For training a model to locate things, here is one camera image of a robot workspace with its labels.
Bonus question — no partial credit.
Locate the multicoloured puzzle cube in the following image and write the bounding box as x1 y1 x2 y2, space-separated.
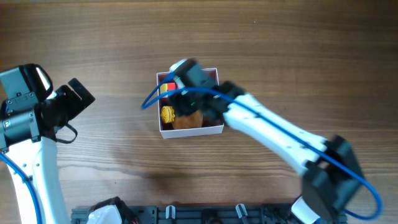
159 82 178 94

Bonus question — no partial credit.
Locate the brown plush capybara toy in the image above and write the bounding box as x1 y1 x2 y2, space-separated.
160 106 203 129

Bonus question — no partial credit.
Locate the white cardboard box pink interior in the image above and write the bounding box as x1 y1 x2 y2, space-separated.
156 68 224 139

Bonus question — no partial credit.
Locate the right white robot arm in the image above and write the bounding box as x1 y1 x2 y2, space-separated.
169 58 363 223

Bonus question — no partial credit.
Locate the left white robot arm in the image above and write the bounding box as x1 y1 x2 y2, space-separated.
1 63 95 223

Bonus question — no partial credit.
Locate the left blue cable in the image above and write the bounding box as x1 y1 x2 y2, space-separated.
0 152 43 224

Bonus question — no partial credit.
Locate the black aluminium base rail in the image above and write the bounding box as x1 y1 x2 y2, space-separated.
70 203 347 224

